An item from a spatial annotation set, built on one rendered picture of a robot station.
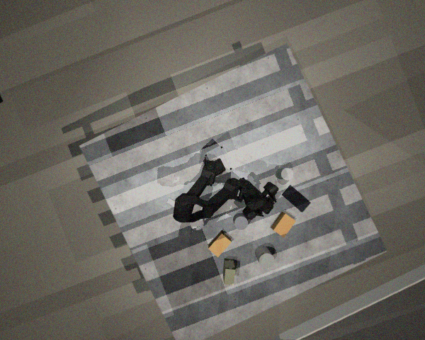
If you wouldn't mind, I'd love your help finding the tan rectangular block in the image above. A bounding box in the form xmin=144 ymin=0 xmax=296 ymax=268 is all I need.
xmin=208 ymin=231 xmax=232 ymax=257
xmin=271 ymin=212 xmax=296 ymax=237

